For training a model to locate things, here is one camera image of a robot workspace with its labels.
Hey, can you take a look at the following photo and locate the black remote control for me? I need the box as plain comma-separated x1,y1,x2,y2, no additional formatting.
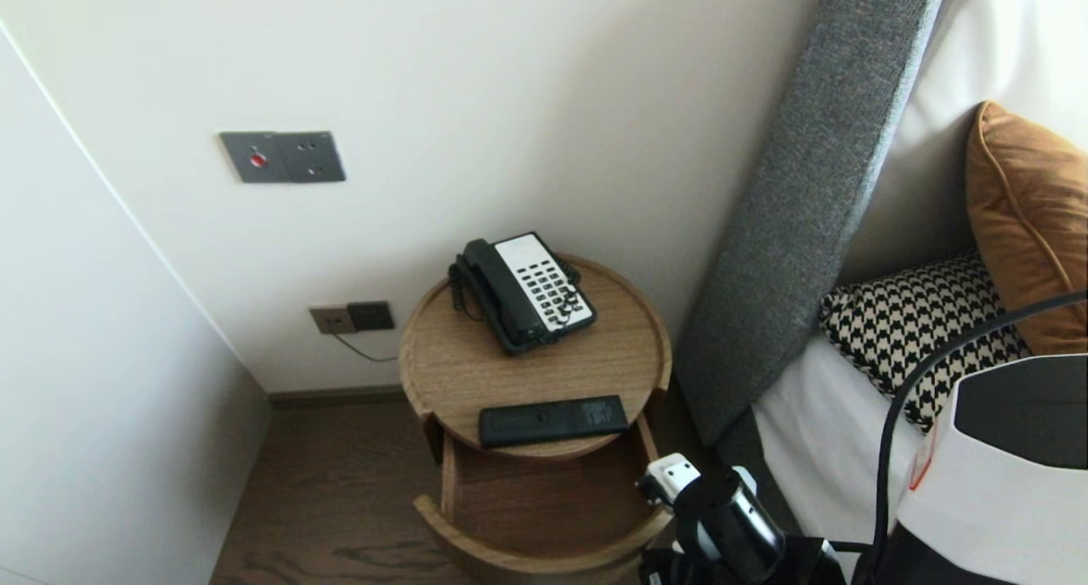
479,395,630,448

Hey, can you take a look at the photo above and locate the round wooden nightstand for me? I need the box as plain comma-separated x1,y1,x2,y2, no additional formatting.
399,256,672,463

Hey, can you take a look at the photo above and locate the red bordered paper label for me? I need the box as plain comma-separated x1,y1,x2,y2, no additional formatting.
908,426,938,492

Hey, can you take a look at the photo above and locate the black and white telephone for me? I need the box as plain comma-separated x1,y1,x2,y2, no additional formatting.
448,232,598,356

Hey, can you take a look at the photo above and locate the black telephone handset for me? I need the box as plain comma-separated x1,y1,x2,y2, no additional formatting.
460,239,545,348

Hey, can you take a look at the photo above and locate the black white houndstooth pillow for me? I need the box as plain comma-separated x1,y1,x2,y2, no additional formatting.
820,252,1034,434

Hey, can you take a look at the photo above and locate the grey fabric headboard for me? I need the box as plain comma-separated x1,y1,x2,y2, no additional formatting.
676,0,951,447

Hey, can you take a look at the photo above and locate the brown wooden baseboard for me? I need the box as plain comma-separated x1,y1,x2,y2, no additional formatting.
269,386,407,411

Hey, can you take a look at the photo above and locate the dark grey power socket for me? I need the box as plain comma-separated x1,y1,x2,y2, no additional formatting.
347,301,395,332

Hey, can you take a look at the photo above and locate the brown velvet cushion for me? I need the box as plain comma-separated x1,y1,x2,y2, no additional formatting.
966,100,1088,356

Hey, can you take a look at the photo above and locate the white wardrobe panel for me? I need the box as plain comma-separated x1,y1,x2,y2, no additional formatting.
0,20,273,585

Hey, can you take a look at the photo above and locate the white bed pillow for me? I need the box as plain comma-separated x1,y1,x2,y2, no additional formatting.
837,0,1088,284

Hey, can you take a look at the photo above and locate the grey fabric bed frame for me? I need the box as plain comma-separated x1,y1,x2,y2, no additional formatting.
717,411,808,539

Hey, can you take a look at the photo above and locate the thin black telephone cable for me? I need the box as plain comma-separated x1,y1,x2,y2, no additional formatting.
330,324,400,363

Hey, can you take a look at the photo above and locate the grey wall switch panel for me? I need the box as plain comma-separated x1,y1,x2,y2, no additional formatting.
218,131,346,184

